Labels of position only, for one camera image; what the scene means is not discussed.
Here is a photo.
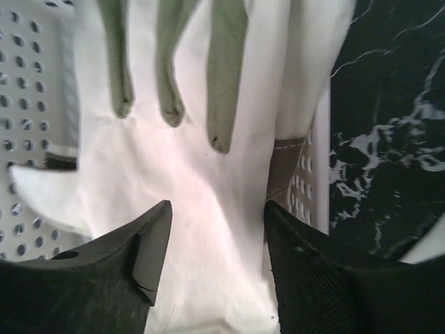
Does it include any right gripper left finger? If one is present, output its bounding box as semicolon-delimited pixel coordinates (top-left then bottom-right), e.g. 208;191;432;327
1;200;172;333

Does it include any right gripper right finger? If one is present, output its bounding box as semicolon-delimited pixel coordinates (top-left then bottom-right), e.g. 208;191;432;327
264;201;444;333

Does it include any grey-palm glove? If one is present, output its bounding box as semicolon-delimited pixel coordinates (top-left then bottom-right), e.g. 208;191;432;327
266;138;305;207
10;1;355;333

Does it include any white perforated storage basket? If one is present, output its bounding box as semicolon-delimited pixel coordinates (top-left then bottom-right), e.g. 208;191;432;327
0;0;331;262

